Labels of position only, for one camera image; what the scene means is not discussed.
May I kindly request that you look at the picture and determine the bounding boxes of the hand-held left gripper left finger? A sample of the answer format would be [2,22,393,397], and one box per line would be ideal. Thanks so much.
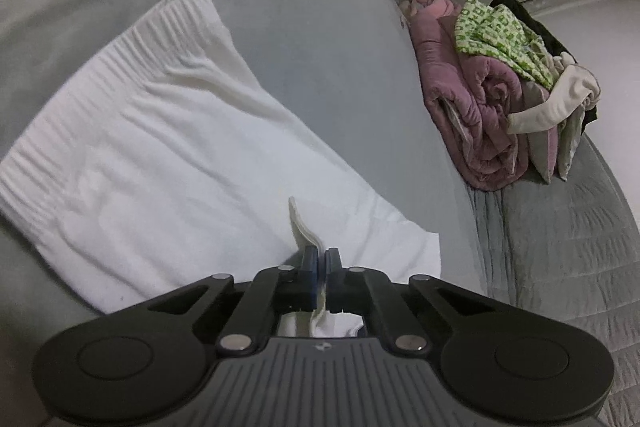
[149,246,320,355]

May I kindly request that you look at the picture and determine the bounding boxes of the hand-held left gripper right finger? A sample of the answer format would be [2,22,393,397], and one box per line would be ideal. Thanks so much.
[324,247,489,355]

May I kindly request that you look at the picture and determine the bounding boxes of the white ribbed-waist shorts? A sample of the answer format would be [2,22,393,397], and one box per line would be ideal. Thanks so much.
[0,0,442,339]

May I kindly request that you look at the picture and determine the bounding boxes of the mauve folded quilt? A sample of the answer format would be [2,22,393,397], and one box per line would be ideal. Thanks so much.
[397,0,558,192]

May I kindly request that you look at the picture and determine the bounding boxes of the grey quilted blanket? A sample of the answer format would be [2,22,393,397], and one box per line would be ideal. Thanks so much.
[467,134,640,427]

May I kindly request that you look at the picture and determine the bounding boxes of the cream cloth sleeve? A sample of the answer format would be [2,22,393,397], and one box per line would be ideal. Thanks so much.
[506,64,600,136]

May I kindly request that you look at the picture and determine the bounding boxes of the green patterned cloth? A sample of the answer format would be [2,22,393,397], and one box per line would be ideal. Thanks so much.
[454,0,560,90]

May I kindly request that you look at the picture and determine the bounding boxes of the black cloth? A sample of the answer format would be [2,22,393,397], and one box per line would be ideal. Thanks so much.
[489,0,600,128]

